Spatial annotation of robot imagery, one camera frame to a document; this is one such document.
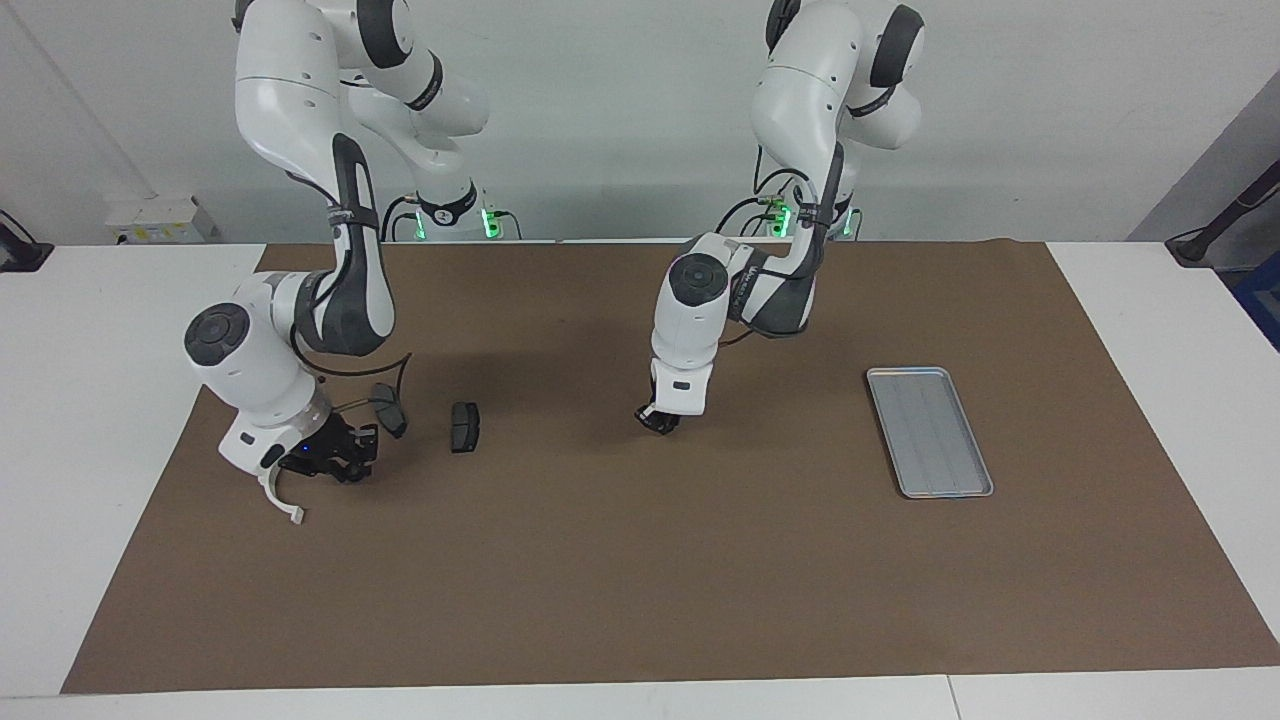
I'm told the silver metal tray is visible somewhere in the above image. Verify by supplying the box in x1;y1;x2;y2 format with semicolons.
865;366;995;500

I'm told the black base power cable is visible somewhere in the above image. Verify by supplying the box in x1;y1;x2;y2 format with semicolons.
380;195;421;243
713;165;806;239

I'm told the dark grey angled brake pad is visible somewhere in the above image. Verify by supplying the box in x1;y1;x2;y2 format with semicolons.
370;382;409;440

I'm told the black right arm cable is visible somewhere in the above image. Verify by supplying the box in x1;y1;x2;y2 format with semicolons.
290;325;413;426

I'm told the brown table mat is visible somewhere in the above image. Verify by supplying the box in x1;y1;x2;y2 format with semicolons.
60;240;1280;695

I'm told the blue box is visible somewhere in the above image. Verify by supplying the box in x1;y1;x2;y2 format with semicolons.
1232;262;1280;353

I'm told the black metal stand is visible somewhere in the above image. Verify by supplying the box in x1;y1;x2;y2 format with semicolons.
1165;160;1280;269

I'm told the black table clamp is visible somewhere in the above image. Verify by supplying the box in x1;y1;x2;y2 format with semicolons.
0;208;54;273

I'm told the white curved plastic bracket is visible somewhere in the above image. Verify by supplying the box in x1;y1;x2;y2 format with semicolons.
258;468;306;526

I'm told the white wall socket box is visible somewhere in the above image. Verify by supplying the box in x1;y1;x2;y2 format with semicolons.
105;195;219;245

